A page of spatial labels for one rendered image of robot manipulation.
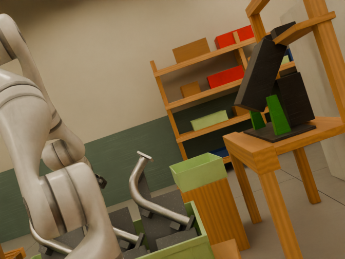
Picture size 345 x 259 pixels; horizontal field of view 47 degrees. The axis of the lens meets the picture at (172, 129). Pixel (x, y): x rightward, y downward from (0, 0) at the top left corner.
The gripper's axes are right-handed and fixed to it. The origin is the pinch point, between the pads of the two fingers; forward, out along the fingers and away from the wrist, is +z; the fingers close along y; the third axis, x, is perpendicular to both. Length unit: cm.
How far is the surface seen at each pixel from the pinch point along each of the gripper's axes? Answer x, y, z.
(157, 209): -0.6, -25.2, -0.8
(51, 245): 23.4, 1.0, 2.4
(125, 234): 10.7, -19.2, -0.5
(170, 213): -1.2, -29.4, -1.2
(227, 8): -432, 56, 468
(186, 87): -260, 61, 475
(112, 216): 7.1, -12.2, 4.6
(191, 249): 7.4, -39.4, -21.6
